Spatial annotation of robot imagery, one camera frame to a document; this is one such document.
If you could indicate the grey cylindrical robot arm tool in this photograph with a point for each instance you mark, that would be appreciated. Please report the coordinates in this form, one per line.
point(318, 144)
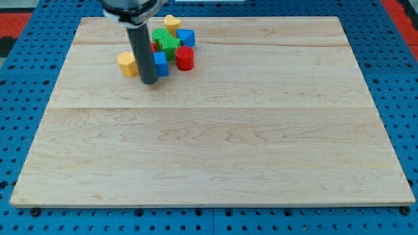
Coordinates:
point(141, 45)

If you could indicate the yellow heart block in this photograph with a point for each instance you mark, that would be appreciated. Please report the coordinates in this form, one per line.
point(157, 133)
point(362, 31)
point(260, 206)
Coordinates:
point(172, 24)

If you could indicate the red cylinder block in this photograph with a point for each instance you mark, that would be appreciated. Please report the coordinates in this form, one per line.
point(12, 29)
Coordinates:
point(185, 58)

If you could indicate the wooden board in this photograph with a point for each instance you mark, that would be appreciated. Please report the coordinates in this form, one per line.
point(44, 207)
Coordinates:
point(275, 113)

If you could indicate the blue cube block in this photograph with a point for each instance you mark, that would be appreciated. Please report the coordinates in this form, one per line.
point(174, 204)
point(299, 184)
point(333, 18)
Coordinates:
point(161, 64)

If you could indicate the green star block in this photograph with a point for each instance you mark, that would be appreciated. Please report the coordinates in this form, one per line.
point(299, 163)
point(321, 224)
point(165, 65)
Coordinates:
point(169, 45)

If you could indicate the blue triangle block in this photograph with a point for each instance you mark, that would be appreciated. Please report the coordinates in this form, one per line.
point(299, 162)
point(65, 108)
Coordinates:
point(186, 36)

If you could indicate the small red block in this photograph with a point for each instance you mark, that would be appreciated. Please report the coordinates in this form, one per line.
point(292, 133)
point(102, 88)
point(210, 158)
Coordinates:
point(154, 47)

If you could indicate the green round ribbed block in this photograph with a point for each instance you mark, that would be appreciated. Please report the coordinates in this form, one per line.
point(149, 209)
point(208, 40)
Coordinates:
point(159, 33)

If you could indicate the yellow hexagon block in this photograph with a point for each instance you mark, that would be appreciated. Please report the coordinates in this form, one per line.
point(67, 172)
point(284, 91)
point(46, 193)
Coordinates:
point(127, 64)

